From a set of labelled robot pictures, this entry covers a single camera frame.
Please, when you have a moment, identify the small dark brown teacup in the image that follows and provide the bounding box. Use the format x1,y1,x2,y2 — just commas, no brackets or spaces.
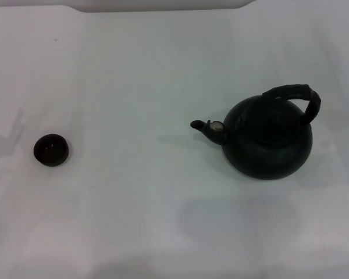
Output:
33,133,72,168

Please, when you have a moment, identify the black round teapot with handle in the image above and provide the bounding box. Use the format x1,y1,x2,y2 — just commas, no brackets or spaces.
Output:
189,84,323,180

